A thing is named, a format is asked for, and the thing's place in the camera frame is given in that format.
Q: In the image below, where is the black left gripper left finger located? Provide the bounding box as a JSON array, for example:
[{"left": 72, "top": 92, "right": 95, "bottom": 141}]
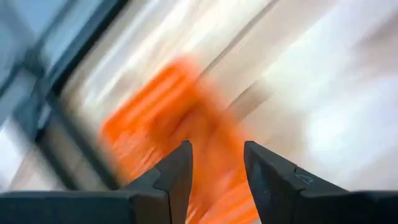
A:
[{"left": 121, "top": 139, "right": 194, "bottom": 224}]

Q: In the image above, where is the orange plastic basket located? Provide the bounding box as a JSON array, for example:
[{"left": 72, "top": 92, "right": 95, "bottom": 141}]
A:
[{"left": 99, "top": 57, "right": 261, "bottom": 224}]

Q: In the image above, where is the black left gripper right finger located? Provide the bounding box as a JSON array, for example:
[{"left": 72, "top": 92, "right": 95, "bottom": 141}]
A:
[{"left": 243, "top": 140, "right": 349, "bottom": 224}]

